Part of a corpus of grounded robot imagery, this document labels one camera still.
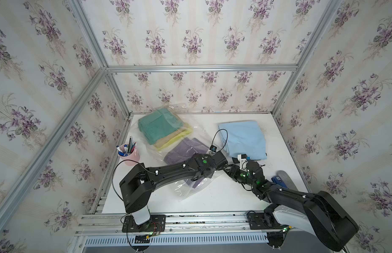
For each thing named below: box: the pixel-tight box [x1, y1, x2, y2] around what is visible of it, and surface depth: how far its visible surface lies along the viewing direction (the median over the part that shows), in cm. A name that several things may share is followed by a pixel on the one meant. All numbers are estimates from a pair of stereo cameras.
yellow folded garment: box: [157, 122, 194, 152], surface depth 103 cm
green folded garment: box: [138, 108, 184, 145], surface depth 103 cm
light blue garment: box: [218, 120, 268, 161], surface depth 100 cm
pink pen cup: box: [117, 142, 141, 167], surface depth 89 cm
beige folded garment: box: [152, 121, 189, 149], surface depth 102 cm
